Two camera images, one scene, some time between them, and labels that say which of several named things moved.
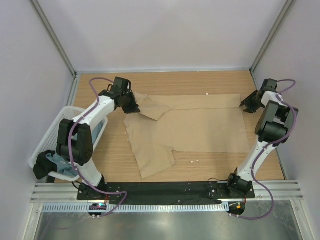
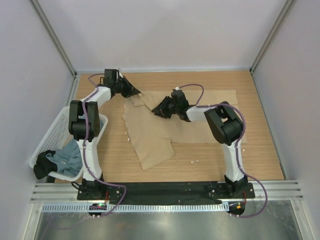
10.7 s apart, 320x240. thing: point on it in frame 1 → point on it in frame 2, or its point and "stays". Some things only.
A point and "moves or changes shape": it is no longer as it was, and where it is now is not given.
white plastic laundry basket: [49, 141] stays
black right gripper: [247, 102] → [160, 110]
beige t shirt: [190, 123] moves or changes shape
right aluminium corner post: [288, 6] stays
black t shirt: [44, 165] stays
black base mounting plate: [101, 192] stays
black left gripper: [134, 107] → [131, 90]
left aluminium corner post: [37, 7] stays
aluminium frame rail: [264, 191] stays
